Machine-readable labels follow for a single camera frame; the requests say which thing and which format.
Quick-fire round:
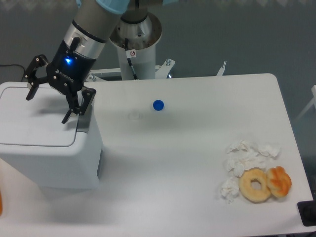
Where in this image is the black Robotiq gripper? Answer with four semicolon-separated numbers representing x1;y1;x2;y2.
24;39;96;124

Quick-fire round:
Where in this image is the white trash can lid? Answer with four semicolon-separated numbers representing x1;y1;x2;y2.
0;83;78;147

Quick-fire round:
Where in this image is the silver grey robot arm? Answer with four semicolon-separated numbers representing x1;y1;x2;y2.
23;0;172;123

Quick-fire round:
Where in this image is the white trash can body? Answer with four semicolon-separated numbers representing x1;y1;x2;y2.
0;81;104;190

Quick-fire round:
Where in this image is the clear plastic cap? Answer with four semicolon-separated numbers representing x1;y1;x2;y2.
128;111;142;120

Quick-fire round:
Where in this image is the blue bottle cap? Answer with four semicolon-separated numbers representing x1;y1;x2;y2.
153;100;164;111

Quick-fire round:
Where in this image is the orange object at edge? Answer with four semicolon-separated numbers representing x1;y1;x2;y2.
0;190;3;216

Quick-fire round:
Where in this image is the crumpled white tissue middle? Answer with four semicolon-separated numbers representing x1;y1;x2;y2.
225;152;266;178

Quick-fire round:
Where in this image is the crumpled white tissue top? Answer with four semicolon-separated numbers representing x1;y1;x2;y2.
226;140;281;158

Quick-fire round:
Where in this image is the crumpled white tissue small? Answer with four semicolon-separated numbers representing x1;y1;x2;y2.
220;177;239;202

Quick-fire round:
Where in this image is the orange twisted bread roll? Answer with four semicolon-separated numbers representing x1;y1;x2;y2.
266;166;292;198

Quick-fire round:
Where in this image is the black device at edge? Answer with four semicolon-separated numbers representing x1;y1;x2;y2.
297;200;316;227

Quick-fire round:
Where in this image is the black cable on floor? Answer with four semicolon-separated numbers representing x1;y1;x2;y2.
0;64;27;82

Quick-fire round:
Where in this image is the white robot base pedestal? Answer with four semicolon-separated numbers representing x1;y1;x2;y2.
86;9;175;81

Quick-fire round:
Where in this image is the white table bracket right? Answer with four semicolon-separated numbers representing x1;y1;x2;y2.
216;61;227;76

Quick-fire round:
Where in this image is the glazed ring donut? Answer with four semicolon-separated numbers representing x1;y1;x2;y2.
238;168;271;203

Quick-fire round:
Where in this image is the white frame at right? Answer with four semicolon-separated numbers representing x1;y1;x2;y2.
295;85;316;122

